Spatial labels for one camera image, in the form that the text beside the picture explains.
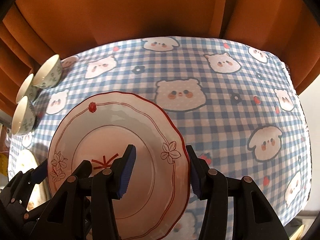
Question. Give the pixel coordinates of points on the orange-brown curtain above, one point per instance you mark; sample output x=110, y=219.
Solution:
x=150, y=10

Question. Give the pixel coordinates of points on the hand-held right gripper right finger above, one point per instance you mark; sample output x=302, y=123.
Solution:
x=195, y=177

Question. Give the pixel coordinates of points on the blue checked printed tablecloth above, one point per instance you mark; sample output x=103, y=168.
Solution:
x=225, y=120

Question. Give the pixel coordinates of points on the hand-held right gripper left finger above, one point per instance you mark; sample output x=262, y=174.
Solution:
x=127, y=172

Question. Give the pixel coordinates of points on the white plate red rim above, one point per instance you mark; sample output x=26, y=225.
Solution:
x=112, y=130

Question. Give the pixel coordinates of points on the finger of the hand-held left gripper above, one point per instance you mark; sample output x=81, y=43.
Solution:
x=40, y=173
x=18, y=183

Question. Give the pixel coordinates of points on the white bowl green floral pattern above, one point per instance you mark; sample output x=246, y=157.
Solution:
x=28, y=90
x=48, y=73
x=23, y=117

